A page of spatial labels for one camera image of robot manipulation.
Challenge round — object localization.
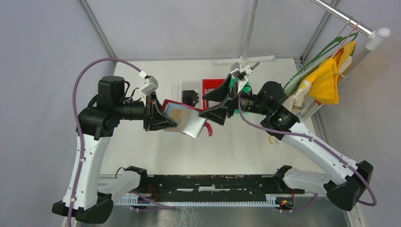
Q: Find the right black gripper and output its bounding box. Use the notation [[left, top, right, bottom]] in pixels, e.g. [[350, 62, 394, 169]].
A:
[[199, 74, 270, 125]]

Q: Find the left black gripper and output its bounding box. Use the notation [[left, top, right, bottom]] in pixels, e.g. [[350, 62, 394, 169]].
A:
[[115, 90, 177, 131]]

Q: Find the gold credit card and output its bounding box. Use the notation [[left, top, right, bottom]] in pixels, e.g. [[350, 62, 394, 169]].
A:
[[165, 108, 192, 132]]

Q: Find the red leather card holder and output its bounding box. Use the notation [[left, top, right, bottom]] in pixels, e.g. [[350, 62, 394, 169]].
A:
[[162, 99, 213, 139]]

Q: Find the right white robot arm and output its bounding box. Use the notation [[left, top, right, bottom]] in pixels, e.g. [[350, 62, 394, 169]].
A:
[[199, 75, 374, 211]]

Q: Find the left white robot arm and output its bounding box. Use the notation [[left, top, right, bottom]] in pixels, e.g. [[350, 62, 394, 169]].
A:
[[52, 76, 177, 224]]

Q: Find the clear plastic bin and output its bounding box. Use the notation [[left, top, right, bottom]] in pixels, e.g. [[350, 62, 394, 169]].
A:
[[179, 80, 202, 109]]

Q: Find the black object in clear bin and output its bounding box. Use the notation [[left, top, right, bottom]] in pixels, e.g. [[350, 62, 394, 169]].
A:
[[182, 90, 199, 107]]

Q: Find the white stand base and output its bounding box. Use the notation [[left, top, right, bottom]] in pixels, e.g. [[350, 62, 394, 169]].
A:
[[212, 0, 276, 66]]

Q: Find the patterned white cloth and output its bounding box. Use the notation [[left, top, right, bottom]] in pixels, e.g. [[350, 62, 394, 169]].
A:
[[284, 61, 322, 124]]

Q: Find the yellow cloth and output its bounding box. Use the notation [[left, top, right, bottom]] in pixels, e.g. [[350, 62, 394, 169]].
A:
[[298, 41, 356, 105]]

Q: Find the green clothes hanger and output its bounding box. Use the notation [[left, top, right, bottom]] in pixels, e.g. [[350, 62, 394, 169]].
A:
[[283, 32, 358, 97]]

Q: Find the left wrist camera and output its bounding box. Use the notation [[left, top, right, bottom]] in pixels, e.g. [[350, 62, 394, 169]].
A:
[[139, 75, 158, 103]]

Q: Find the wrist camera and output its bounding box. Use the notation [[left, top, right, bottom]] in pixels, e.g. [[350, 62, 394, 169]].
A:
[[230, 62, 256, 89], [139, 75, 158, 103]]

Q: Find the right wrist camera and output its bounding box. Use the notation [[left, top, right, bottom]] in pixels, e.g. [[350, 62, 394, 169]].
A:
[[230, 62, 256, 89]]

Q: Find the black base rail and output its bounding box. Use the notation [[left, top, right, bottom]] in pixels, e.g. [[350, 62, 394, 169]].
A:
[[134, 175, 305, 202]]

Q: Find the white cable duct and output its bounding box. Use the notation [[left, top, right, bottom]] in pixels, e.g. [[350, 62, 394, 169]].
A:
[[115, 193, 294, 208]]

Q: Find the metal clothes rail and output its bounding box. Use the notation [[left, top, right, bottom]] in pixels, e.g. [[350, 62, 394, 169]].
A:
[[311, 0, 391, 51]]

